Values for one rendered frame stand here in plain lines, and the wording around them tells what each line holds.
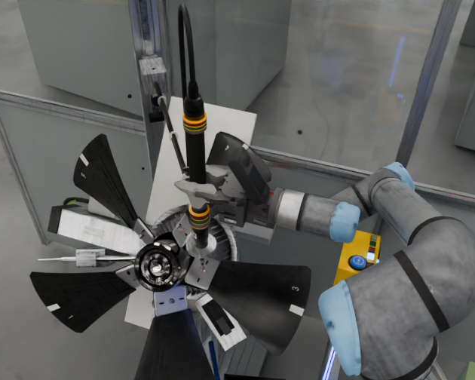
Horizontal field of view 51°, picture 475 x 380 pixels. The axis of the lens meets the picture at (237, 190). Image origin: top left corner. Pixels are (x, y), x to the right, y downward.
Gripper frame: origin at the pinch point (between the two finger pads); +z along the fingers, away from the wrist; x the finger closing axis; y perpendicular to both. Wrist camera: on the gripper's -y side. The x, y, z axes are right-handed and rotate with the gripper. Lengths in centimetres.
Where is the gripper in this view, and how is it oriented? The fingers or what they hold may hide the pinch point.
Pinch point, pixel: (185, 174)
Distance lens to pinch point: 101.3
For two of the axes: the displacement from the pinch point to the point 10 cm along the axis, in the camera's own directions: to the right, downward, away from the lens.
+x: 3.2, -6.5, 6.9
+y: -0.2, 7.2, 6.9
